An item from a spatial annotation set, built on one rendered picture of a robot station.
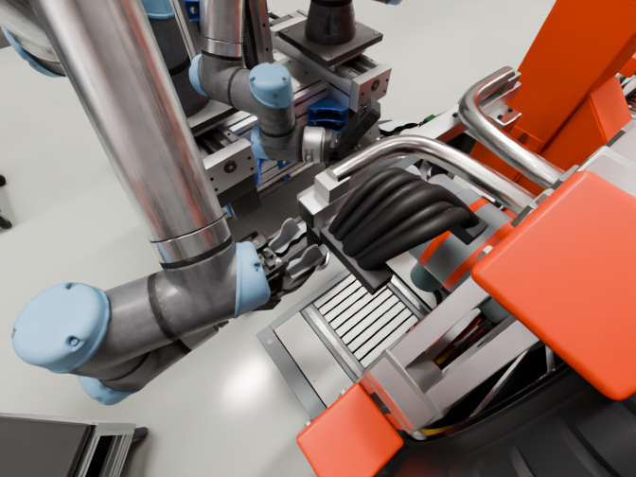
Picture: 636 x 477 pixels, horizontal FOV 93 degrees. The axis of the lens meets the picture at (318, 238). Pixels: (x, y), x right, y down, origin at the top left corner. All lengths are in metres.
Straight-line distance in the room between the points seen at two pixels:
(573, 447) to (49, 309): 0.38
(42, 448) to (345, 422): 0.91
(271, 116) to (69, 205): 1.59
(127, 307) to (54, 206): 1.78
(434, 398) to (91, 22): 0.38
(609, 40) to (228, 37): 0.71
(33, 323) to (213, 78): 0.49
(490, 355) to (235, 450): 1.11
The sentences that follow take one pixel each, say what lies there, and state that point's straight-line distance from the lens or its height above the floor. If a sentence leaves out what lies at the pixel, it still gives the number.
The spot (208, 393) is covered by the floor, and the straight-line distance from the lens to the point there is 1.33.
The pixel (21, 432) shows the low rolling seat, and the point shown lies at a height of 0.34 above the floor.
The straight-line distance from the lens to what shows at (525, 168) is 0.44.
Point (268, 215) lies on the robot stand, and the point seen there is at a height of 0.21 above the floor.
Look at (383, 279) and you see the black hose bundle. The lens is 0.31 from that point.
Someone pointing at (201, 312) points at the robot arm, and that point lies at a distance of 0.33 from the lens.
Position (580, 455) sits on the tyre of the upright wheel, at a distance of 0.23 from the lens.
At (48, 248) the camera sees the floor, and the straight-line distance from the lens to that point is 1.94.
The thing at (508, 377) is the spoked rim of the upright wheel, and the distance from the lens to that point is 0.45.
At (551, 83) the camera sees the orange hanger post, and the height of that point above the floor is 0.86.
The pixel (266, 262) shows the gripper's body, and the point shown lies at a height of 0.89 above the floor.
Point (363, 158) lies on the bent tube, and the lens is 0.37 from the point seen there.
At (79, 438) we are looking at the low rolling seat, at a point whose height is 0.34.
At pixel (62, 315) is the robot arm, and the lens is 0.35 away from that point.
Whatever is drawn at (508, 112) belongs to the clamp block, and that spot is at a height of 0.95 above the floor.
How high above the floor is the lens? 1.26
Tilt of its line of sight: 58 degrees down
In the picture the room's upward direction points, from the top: straight up
